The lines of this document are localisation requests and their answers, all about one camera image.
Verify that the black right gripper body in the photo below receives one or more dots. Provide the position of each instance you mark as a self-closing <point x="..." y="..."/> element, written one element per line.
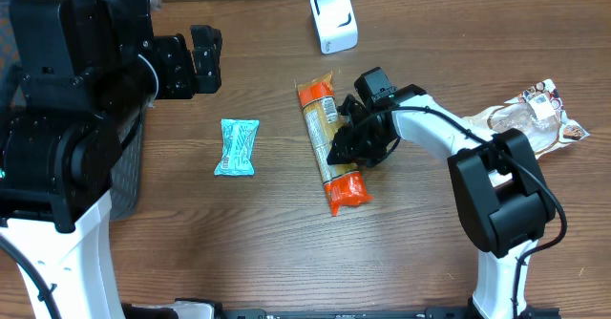
<point x="365" y="131"/>

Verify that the white barcode scanner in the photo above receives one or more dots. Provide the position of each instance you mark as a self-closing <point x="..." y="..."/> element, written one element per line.
<point x="335" y="25"/>

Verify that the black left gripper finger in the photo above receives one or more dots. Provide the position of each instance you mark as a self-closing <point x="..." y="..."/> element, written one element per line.
<point x="208" y="72"/>
<point x="207" y="42"/>

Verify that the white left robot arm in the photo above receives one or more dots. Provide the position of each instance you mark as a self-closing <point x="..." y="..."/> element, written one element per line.
<point x="87" y="71"/>

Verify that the orange pasta package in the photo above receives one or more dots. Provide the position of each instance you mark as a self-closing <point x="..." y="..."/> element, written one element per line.
<point x="343" y="183"/>

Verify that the clear brown snack bag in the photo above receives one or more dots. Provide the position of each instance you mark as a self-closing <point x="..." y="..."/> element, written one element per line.
<point x="538" y="112"/>

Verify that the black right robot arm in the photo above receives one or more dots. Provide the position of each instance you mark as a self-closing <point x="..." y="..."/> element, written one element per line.
<point x="501" y="197"/>

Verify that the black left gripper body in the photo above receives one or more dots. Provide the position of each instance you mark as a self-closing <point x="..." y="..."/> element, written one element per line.
<point x="178" y="66"/>

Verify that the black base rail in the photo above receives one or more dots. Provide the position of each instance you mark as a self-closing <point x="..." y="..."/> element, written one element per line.
<point x="334" y="314"/>

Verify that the teal snack bar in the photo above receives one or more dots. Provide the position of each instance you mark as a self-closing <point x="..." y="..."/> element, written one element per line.
<point x="238" y="139"/>

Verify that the grey plastic basket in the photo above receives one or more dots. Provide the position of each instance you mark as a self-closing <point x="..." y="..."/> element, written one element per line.
<point x="125" y="174"/>

